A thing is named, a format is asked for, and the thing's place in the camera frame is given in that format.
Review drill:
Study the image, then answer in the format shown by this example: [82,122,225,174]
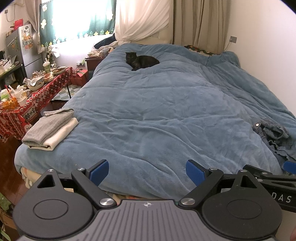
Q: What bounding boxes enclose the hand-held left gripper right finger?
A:
[178,159,260,209]

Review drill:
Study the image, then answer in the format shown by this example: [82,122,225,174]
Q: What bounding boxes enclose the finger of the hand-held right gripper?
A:
[282,161,296,174]
[242,164,296,184]

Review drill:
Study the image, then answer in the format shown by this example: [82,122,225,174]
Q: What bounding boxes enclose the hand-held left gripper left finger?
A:
[36,159,117,209]

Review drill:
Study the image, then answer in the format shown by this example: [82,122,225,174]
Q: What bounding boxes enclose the blue denim shorts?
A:
[252,118,296,172]

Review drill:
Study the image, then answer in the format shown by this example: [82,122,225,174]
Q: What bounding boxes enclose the cream folded garment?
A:
[29,117,79,151]

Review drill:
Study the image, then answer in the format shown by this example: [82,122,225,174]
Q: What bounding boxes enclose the grey folded garment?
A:
[22,112,73,147]

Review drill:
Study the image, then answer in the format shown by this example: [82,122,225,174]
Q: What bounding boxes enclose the floral bed sheet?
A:
[20,166,36,189]

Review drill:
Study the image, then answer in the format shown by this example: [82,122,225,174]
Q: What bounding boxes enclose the small grey folded cloth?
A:
[43,108,75,117]

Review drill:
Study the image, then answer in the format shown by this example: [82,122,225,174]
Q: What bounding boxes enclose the blue fleece blanket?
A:
[14,43,296,200]

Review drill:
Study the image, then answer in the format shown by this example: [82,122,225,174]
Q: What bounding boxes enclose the checkered floor mat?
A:
[51,86,82,101]

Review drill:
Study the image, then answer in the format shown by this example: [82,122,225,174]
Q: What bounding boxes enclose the red patterned tablecloth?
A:
[0,67,74,142]

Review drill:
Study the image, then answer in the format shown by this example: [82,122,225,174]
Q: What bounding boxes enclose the red gift box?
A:
[70,70,89,87]

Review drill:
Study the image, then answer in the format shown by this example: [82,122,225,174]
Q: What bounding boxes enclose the white paper cup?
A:
[17,93,28,106]

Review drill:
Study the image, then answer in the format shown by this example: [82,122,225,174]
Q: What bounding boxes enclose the dark wooden nightstand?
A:
[85,57,104,80]

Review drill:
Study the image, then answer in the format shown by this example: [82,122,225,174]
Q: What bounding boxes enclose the grey bowl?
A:
[28,77,45,91]

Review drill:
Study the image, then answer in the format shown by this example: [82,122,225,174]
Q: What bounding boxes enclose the black cat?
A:
[125,52,160,71]

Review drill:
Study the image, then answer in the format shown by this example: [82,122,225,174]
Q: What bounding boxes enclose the dark patterned pillow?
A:
[184,45,219,57]

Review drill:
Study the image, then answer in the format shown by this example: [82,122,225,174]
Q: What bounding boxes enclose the small decorated tree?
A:
[45,45,56,66]

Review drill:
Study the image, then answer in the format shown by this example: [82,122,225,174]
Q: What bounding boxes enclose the dark navy cloth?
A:
[94,35,118,49]

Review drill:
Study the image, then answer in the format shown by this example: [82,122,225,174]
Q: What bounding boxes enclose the black shelf unit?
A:
[0,62,24,91]

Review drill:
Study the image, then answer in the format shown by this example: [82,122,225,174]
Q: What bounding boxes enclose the silver refrigerator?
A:
[6,23,44,75]

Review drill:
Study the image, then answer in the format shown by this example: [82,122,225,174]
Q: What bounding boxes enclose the beige curtain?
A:
[173,0,232,55]

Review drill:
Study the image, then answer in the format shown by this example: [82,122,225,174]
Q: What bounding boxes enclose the white sheer curtain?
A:
[114,0,174,44]

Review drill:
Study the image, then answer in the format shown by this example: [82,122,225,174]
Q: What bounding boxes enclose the green printed curtain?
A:
[39,0,117,45]

